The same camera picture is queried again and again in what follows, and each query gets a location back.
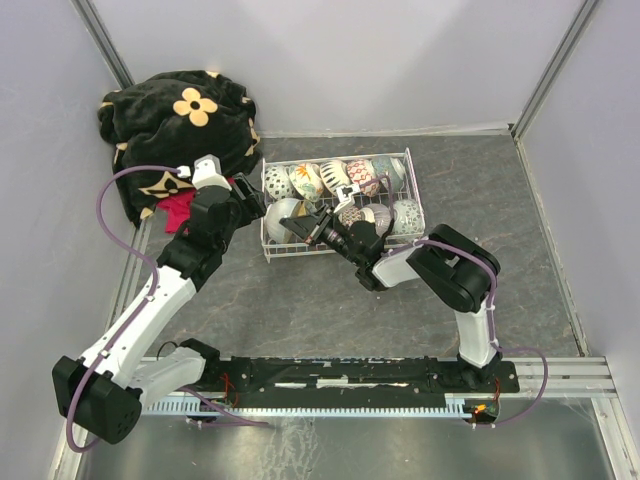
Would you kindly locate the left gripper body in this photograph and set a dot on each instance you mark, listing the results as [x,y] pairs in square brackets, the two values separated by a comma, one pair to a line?
[237,221]

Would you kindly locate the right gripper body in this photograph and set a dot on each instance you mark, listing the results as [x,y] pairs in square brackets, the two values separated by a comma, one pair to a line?
[336,235]

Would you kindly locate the plain white bowl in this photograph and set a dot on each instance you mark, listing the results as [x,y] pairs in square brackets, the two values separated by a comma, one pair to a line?
[281,209]

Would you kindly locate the brown scale patterned bowl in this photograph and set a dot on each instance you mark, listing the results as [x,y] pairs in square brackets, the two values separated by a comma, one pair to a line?
[349,216]

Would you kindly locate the red patterned bowl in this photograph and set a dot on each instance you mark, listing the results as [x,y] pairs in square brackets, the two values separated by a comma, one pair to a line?
[277,183]

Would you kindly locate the multicolour bowl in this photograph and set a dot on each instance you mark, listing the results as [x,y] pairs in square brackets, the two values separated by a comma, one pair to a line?
[408,219]

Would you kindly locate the white wire dish rack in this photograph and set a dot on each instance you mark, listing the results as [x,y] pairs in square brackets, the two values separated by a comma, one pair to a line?
[380,188]

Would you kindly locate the blue triangle patterned bowl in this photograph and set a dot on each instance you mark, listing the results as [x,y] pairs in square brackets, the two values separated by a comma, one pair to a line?
[361,171]

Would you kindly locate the grey geometric patterned bowl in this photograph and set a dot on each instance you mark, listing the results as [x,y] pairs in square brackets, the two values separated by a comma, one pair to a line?
[392,167]

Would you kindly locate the purple striped bowl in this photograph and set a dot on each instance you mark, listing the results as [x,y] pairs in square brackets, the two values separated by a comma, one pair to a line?
[379,215]

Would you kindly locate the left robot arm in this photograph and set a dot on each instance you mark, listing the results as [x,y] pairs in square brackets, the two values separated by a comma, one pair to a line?
[104,390]

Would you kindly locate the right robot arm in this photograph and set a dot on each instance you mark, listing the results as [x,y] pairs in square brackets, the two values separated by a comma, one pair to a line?
[460,273]

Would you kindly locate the red cloth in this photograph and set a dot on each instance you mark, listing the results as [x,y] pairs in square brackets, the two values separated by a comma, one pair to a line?
[177,208]

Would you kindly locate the black floral fleece blanket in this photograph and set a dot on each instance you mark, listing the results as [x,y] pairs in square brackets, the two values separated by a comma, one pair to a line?
[170,120]

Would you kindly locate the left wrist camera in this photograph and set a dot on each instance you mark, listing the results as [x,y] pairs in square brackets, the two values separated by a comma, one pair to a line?
[205,172]

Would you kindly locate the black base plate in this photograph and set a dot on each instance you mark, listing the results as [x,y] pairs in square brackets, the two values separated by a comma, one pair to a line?
[333,383]

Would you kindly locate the aluminium frame rail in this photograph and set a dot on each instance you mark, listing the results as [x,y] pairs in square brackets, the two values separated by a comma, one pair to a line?
[539,380]

